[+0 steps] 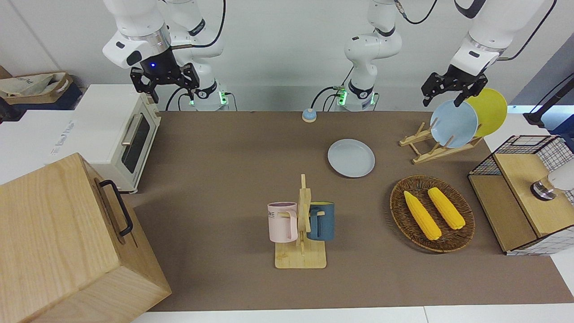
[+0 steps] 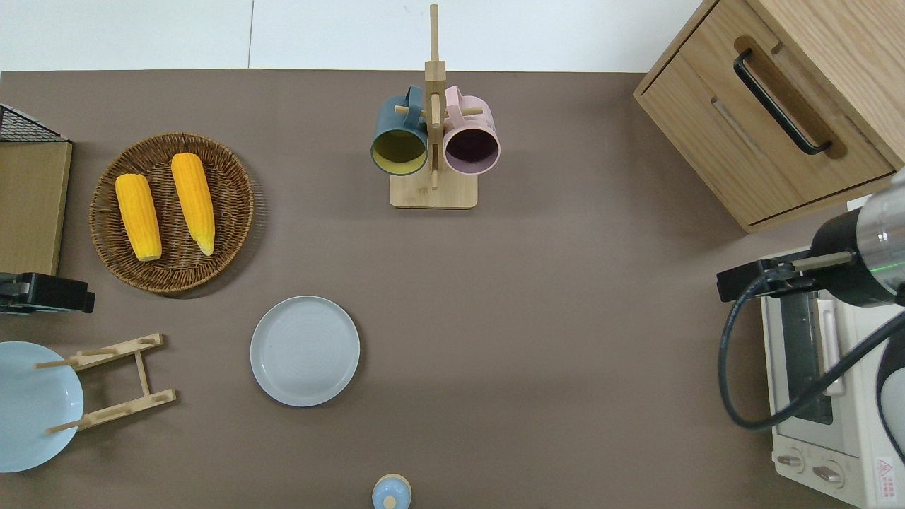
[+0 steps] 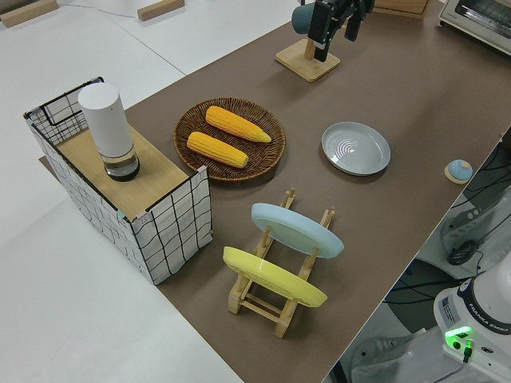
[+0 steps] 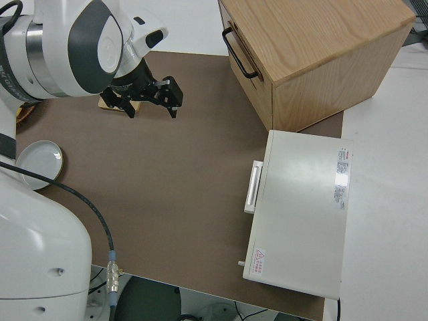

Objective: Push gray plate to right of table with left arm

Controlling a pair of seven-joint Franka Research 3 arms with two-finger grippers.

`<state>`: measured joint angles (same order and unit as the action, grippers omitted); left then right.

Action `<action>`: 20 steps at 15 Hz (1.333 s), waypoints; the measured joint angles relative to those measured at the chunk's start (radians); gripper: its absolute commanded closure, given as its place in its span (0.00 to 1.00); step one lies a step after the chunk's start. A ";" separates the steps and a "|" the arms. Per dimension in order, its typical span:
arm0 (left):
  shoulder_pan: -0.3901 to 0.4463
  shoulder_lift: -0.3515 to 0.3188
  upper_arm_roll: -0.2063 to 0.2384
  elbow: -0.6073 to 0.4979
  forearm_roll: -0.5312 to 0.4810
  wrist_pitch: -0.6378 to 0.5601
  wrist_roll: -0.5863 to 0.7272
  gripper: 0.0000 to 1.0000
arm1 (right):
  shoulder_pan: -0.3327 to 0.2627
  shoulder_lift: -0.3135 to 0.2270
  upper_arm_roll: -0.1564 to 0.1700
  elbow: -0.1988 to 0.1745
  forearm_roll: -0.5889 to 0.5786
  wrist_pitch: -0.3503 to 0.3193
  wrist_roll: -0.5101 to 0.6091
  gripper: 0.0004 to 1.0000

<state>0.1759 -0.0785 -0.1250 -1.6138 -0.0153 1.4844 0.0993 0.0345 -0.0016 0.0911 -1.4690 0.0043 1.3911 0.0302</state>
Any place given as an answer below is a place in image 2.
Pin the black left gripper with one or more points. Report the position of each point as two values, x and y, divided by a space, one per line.
60 293

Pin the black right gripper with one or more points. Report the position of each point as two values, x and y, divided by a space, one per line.
739 283

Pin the gray round plate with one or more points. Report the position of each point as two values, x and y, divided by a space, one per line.
305 351

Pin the wooden plate rack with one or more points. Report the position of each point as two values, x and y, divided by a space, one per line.
143 375

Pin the light blue plate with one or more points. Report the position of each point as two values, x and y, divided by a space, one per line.
28 417

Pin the flat wooden board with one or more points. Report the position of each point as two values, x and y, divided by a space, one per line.
32 208

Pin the yellow corn cob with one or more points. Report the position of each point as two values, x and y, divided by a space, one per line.
138 216
194 201

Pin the wooden drawer cabinet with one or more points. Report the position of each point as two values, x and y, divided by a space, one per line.
714 134

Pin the white oven knob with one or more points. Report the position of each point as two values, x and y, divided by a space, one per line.
828 474
790 461

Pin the white toaster oven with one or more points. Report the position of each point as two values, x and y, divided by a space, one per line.
859 431

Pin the round wicker basket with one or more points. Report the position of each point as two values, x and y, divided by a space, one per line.
233 205

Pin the pink mug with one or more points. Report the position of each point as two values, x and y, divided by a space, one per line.
478 121

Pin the wooden mug tree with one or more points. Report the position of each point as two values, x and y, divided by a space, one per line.
434 194

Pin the dark blue mug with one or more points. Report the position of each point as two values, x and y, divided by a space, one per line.
390 121

